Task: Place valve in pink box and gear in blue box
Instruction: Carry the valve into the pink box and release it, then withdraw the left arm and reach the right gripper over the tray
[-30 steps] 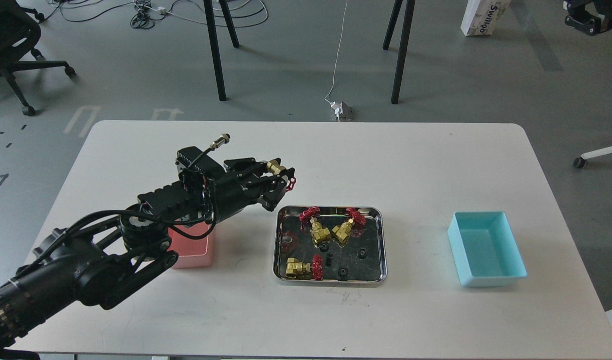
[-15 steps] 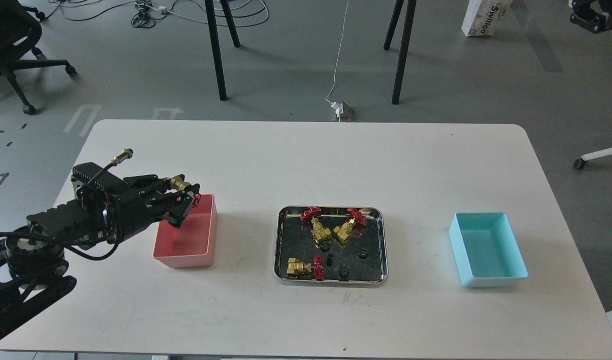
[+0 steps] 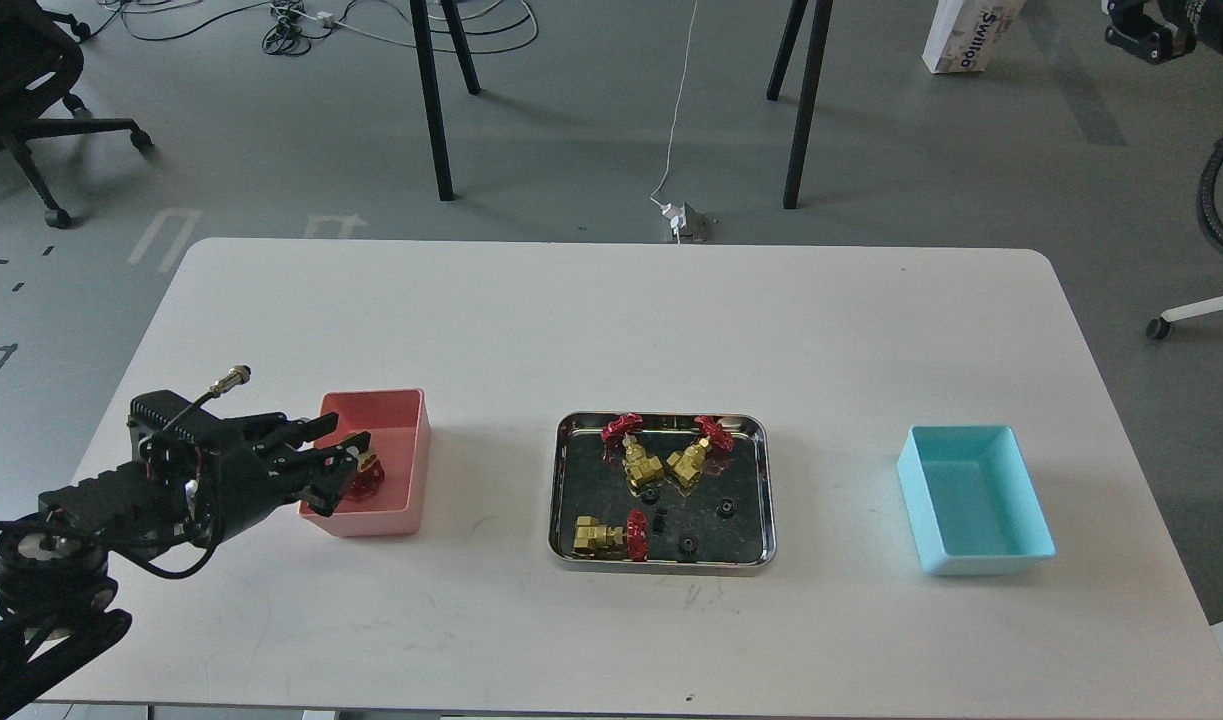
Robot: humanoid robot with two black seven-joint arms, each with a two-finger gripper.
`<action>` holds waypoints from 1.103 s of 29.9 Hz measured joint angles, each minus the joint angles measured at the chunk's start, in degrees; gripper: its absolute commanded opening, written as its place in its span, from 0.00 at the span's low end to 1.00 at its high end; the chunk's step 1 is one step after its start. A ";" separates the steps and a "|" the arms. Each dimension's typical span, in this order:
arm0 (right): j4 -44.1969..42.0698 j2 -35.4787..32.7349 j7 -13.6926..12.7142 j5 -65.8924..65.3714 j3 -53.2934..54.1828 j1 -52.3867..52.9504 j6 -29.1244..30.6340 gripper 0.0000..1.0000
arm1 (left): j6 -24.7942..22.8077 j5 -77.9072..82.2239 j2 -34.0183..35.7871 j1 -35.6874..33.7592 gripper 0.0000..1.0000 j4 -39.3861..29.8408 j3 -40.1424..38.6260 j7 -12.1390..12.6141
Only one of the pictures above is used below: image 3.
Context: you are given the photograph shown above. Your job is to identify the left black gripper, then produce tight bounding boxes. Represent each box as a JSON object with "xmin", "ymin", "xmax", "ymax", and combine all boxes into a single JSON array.
[{"xmin": 128, "ymin": 389, "xmax": 372, "ymax": 546}]

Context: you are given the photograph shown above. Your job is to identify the brass valve red handwheel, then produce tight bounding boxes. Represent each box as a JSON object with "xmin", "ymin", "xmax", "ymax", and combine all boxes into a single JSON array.
[{"xmin": 345, "ymin": 447, "xmax": 384, "ymax": 502}]

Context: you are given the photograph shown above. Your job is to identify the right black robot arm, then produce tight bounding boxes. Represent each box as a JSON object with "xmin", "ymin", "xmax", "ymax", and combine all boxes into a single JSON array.
[{"xmin": 1099, "ymin": 1, "xmax": 1223, "ymax": 255}]

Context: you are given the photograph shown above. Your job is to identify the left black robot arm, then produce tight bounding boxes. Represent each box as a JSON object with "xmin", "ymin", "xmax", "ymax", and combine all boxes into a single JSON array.
[{"xmin": 0, "ymin": 389, "xmax": 371, "ymax": 719}]

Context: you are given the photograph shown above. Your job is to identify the pink plastic box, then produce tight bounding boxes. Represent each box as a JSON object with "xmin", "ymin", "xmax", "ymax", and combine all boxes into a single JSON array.
[{"xmin": 296, "ymin": 388, "xmax": 432, "ymax": 537}]

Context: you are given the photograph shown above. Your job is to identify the brass valve bottom left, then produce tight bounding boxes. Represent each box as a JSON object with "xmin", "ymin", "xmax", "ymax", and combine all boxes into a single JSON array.
[{"xmin": 574, "ymin": 509, "xmax": 649, "ymax": 562}]

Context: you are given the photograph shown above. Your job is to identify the brass valve top left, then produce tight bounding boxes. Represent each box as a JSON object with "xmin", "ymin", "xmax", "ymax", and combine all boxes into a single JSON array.
[{"xmin": 599, "ymin": 413, "xmax": 665, "ymax": 496}]

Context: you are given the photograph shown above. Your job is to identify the brass valve top right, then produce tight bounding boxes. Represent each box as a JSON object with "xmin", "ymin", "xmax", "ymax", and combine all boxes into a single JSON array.
[{"xmin": 667, "ymin": 414, "xmax": 735, "ymax": 495}]

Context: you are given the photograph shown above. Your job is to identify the light blue plastic box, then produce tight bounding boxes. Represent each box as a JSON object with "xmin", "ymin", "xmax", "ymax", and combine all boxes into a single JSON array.
[{"xmin": 896, "ymin": 425, "xmax": 1055, "ymax": 577}]

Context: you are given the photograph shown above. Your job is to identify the white cardboard box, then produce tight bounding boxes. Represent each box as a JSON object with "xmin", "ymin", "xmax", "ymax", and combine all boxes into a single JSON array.
[{"xmin": 922, "ymin": 1, "xmax": 1024, "ymax": 75}]

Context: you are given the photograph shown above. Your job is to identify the shiny metal tray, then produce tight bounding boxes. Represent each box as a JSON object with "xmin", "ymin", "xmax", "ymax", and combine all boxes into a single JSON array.
[{"xmin": 548, "ymin": 411, "xmax": 777, "ymax": 575}]

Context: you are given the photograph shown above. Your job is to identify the floor power socket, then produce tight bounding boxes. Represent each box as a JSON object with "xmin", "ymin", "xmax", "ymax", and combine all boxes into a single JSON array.
[{"xmin": 660, "ymin": 202, "xmax": 711, "ymax": 243}]

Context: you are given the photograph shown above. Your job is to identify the black table leg rear left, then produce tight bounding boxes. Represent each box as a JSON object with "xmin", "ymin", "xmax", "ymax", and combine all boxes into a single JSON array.
[{"xmin": 439, "ymin": 1, "xmax": 479, "ymax": 97}]

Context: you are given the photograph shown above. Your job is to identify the black table leg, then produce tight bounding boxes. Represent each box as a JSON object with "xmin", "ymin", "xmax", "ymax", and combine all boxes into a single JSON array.
[
  {"xmin": 407, "ymin": 0, "xmax": 455, "ymax": 202},
  {"xmin": 766, "ymin": 0, "xmax": 808, "ymax": 101},
  {"xmin": 783, "ymin": 1, "xmax": 835, "ymax": 210},
  {"xmin": 439, "ymin": 1, "xmax": 479, "ymax": 97}
]

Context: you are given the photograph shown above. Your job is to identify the black office chair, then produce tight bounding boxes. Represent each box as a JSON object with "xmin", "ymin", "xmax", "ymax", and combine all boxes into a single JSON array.
[{"xmin": 0, "ymin": 1, "xmax": 153, "ymax": 229}]

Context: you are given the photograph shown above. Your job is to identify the black table leg rear right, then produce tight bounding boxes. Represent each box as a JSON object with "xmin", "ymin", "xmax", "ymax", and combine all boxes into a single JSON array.
[{"xmin": 766, "ymin": 0, "xmax": 808, "ymax": 101}]

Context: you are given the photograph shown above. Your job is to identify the white chair base leg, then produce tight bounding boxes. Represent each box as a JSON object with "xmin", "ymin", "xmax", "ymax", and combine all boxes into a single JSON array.
[{"xmin": 1145, "ymin": 295, "xmax": 1223, "ymax": 341}]

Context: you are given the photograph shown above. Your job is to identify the white power cable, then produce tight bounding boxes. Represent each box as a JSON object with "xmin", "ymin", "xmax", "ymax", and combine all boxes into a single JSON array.
[{"xmin": 649, "ymin": 0, "xmax": 700, "ymax": 216}]

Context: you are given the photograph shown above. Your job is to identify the black cable bundle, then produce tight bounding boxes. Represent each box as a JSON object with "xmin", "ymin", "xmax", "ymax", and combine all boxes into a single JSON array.
[{"xmin": 95, "ymin": 0, "xmax": 538, "ymax": 57}]

